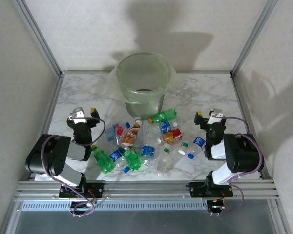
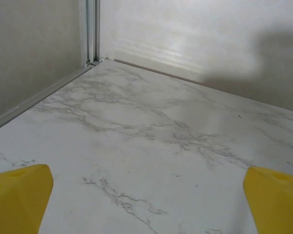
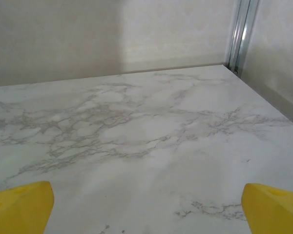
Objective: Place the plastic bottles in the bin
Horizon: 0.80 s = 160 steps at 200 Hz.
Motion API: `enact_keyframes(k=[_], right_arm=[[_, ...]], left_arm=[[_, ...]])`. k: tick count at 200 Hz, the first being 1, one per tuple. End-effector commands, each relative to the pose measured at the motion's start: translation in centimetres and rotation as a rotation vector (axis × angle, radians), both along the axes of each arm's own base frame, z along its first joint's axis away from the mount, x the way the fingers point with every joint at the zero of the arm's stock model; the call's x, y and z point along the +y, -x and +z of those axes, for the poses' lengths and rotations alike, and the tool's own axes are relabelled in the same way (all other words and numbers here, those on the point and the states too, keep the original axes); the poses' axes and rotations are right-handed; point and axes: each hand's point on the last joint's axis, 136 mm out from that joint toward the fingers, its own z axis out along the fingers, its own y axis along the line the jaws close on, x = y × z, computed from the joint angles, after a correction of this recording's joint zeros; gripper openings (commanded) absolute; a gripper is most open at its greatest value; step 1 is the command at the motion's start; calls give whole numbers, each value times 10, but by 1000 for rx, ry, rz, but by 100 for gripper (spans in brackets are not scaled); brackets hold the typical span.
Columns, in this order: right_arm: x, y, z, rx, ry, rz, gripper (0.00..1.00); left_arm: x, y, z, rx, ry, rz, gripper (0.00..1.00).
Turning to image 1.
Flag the red and yellow snack packet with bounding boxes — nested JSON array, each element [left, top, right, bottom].
[[156, 128, 183, 144]]

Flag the green bottle orange cap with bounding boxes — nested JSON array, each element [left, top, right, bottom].
[[148, 109, 178, 124]]

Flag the clear bottle blue label white cap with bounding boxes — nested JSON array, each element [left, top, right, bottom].
[[141, 144, 156, 168], [146, 121, 178, 135]]

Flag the small clear bottle green band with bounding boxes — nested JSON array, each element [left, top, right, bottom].
[[177, 142, 190, 156]]

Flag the brown label drink bottle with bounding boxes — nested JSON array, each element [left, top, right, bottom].
[[119, 120, 144, 151]]

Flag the tall clear bottle white cap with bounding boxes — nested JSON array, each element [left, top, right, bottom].
[[134, 116, 149, 150]]

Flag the grey metal mesh bin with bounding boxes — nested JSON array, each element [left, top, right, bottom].
[[115, 52, 176, 120]]

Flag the small electronics board green LED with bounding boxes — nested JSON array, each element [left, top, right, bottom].
[[207, 199, 227, 213], [70, 201, 96, 213]]

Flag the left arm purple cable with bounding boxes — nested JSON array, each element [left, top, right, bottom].
[[40, 117, 106, 217]]

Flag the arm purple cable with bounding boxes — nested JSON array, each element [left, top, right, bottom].
[[40, 117, 106, 217], [211, 116, 265, 216]]

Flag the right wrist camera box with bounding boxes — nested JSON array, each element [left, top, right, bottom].
[[208, 108, 225, 125]]

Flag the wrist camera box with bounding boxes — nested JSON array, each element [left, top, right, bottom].
[[67, 107, 86, 123], [208, 108, 225, 125]]

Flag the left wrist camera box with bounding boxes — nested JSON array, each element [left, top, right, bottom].
[[67, 107, 86, 123]]

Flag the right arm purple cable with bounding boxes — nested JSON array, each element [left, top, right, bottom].
[[211, 116, 265, 216]]

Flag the aluminium table side rail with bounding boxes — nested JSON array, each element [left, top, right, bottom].
[[230, 73, 274, 182], [26, 73, 65, 182]]

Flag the long aluminium table edge rail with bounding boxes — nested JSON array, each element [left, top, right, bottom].
[[60, 70, 233, 75]]

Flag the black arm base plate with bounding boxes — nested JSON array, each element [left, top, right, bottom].
[[58, 182, 105, 198], [189, 181, 235, 198]]

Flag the wide aluminium extrusion rail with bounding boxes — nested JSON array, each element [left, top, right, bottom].
[[12, 179, 281, 201]]

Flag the grey slotted cable duct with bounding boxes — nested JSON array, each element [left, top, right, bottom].
[[21, 200, 209, 212]]

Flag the aluminium frame post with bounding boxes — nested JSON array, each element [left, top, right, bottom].
[[11, 0, 63, 77], [230, 0, 280, 75]]

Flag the aluminium frame leg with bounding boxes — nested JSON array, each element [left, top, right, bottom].
[[267, 198, 293, 234], [0, 198, 24, 234]]

